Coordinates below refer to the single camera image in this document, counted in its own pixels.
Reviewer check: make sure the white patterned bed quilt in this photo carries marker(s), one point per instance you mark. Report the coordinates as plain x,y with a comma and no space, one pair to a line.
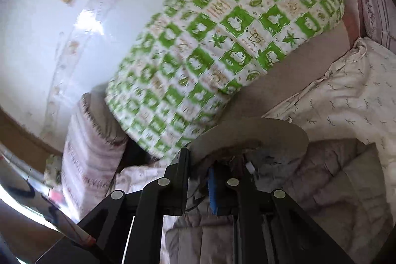
354,98

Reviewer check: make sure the green white checkered pillow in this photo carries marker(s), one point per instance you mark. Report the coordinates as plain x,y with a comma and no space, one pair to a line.
194,55

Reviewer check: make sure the pink red folded blanket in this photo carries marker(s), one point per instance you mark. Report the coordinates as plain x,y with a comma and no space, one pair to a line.
309,62

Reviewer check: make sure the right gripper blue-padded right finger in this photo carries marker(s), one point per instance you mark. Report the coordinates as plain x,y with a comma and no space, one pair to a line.
269,227

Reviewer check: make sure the white sleeve with blue print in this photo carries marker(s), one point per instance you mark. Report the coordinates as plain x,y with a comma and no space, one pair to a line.
31,198

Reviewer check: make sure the striped pink pillow at right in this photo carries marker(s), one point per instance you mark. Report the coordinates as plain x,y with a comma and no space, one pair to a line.
379,19

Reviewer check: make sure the striped floral pillow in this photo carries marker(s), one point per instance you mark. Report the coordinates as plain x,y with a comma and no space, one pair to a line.
93,149

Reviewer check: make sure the olive hooded padded jacket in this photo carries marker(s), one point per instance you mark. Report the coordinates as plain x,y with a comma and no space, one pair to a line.
338,182

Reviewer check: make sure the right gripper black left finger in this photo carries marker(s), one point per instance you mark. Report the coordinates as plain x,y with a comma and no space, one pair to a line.
128,227

